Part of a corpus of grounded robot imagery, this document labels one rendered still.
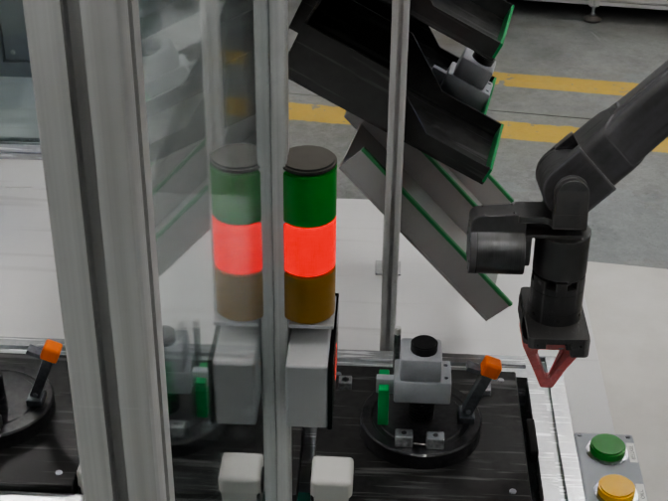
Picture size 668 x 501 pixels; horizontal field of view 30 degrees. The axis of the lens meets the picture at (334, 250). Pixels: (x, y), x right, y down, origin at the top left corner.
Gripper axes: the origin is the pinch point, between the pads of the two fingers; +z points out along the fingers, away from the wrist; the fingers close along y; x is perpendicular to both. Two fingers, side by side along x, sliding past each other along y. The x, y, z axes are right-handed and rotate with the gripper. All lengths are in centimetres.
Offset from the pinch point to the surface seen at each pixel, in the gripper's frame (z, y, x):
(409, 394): 1.1, 1.8, -15.4
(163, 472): -52, 77, -28
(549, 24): 103, -389, 53
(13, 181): 18, -79, -83
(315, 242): -29.7, 20.9, -24.8
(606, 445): 7.9, 1.6, 7.4
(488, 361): -2.4, 0.0, -6.7
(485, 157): -14.4, -26.7, -6.0
